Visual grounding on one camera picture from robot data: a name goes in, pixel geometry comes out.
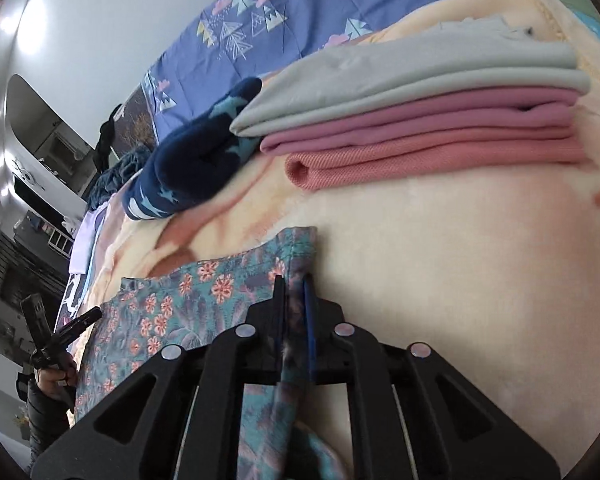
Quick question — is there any purple tree-print sheet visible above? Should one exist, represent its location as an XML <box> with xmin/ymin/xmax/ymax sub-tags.
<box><xmin>142</xmin><ymin>0</ymin><xmax>506</xmax><ymax>126</ymax></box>

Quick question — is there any black cloth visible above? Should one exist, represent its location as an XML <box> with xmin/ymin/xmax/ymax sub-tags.
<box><xmin>95</xmin><ymin>105</ymin><xmax>124</xmax><ymax>171</ymax></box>

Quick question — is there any teal floral shirt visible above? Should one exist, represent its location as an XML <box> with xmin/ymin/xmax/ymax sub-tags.
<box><xmin>72</xmin><ymin>226</ymin><xmax>351</xmax><ymax>480</ymax></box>

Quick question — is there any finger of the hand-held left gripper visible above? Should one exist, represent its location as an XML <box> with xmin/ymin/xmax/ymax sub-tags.
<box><xmin>20</xmin><ymin>294</ymin><xmax>49</xmax><ymax>357</ymax></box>
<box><xmin>54</xmin><ymin>306</ymin><xmax>104</xmax><ymax>347</ymax></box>

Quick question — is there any navy star-print garment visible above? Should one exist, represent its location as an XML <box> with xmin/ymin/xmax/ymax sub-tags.
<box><xmin>121</xmin><ymin>76</ymin><xmax>263</xmax><ymax>222</ymax></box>

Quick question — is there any person's left hand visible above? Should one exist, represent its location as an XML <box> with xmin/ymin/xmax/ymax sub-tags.
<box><xmin>35</xmin><ymin>354</ymin><xmax>79</xmax><ymax>402</ymax></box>

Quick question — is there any mauve pink folded cloth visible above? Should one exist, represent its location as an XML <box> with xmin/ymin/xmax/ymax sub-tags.
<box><xmin>260</xmin><ymin>87</ymin><xmax>588</xmax><ymax>156</ymax></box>

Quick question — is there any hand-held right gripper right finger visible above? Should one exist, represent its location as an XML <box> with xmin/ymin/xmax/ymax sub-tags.
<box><xmin>302</xmin><ymin>275</ymin><xmax>562</xmax><ymax>480</ymax></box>

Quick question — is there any grey folded cloth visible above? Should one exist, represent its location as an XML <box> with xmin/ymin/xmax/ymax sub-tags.
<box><xmin>228</xmin><ymin>16</ymin><xmax>592</xmax><ymax>138</ymax></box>

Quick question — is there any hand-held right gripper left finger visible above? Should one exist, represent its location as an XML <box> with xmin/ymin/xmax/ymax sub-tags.
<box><xmin>30</xmin><ymin>275</ymin><xmax>291</xmax><ymax>480</ymax></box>

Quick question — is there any cream printed plush blanket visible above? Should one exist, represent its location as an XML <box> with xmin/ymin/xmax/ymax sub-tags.
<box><xmin>82</xmin><ymin>0</ymin><xmax>600</xmax><ymax>480</ymax></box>

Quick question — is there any dark tree picture panel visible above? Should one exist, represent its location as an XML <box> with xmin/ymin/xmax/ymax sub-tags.
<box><xmin>112</xmin><ymin>82</ymin><xmax>158</xmax><ymax>153</ymax></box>

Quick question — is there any lavender cloth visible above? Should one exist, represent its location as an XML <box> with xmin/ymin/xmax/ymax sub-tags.
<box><xmin>69</xmin><ymin>207</ymin><xmax>111</xmax><ymax>276</ymax></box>

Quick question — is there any dark teal fleece blanket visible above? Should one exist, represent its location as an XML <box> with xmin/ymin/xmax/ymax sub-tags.
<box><xmin>87</xmin><ymin>149</ymin><xmax>156</xmax><ymax>208</ymax></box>

